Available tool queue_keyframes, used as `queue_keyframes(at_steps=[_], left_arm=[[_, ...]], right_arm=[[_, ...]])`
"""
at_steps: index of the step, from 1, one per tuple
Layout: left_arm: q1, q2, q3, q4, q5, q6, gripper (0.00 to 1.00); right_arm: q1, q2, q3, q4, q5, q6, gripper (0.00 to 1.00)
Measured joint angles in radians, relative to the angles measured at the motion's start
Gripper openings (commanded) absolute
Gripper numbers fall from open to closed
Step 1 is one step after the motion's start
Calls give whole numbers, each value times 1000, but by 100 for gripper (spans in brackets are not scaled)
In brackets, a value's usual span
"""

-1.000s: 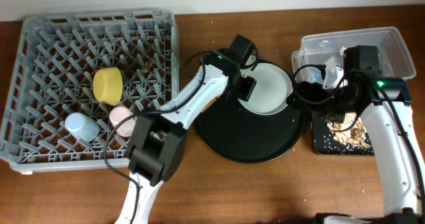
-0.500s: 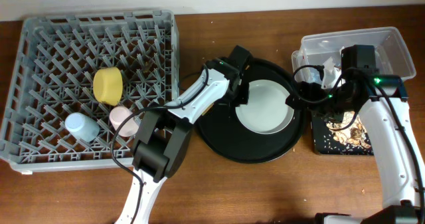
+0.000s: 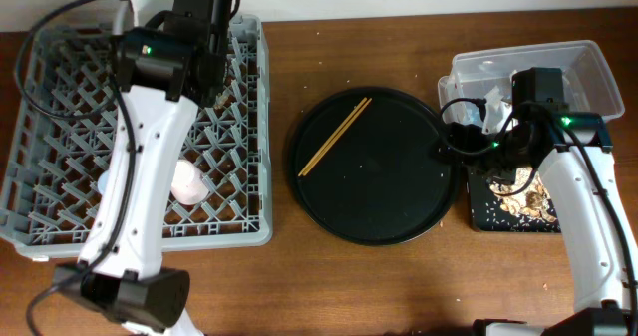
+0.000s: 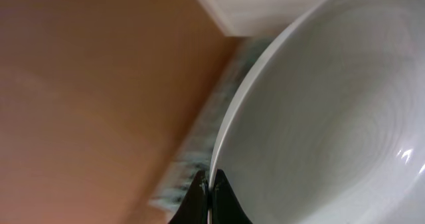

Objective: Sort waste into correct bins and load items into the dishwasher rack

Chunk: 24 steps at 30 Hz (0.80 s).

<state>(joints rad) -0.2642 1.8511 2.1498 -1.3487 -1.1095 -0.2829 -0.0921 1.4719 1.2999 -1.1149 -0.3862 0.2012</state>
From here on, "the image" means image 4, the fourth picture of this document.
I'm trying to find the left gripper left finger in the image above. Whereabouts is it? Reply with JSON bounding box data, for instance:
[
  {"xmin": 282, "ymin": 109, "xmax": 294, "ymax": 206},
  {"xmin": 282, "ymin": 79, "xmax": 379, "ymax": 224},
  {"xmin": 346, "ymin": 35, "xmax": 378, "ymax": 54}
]
[{"xmin": 169, "ymin": 170, "xmax": 209, "ymax": 224}]

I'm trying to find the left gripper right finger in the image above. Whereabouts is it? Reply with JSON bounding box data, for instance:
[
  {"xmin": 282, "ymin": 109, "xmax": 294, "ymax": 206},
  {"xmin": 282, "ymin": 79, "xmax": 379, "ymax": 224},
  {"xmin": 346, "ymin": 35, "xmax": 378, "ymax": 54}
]
[{"xmin": 211, "ymin": 169, "xmax": 252, "ymax": 224}]

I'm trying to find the grey ceramic plate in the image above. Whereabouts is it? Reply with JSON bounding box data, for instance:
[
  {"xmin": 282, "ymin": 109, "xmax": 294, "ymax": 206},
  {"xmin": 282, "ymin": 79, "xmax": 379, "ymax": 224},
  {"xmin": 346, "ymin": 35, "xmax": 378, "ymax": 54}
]
[{"xmin": 211, "ymin": 0, "xmax": 424, "ymax": 224}]

